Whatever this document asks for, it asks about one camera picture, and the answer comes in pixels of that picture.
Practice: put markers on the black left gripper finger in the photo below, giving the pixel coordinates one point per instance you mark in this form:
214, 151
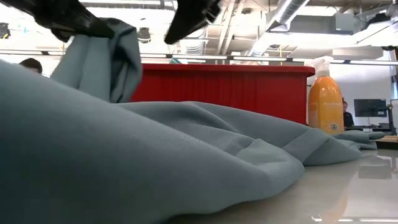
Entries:
90, 28

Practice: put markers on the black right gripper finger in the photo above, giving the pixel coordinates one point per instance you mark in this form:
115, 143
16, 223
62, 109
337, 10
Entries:
189, 18

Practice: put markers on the grey-green trousers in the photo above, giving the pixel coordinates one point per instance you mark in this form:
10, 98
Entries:
124, 155

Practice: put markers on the red plastic laundry bin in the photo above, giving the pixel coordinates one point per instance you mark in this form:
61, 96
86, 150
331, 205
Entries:
217, 90

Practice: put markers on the turquoise garment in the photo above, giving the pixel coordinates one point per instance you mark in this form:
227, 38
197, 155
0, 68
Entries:
174, 61

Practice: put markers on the black ceiling fixture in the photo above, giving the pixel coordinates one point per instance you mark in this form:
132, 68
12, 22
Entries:
4, 30

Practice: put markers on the black hanging ceiling lamp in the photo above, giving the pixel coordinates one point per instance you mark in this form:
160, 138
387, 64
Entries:
144, 35

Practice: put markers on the person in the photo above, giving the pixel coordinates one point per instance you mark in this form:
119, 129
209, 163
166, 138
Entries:
347, 118
31, 65

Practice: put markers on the orange spray bottle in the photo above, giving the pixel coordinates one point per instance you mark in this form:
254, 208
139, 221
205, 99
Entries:
325, 102

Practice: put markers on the black computer monitor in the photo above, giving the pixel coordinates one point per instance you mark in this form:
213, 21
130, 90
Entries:
370, 108

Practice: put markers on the tan wooden desk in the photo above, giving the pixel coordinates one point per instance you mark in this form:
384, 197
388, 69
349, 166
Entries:
387, 139

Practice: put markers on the ribbed flexible duct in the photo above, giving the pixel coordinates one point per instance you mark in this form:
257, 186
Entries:
194, 46

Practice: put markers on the silver ventilation duct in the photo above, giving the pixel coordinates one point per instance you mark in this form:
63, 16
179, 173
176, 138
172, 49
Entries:
287, 15

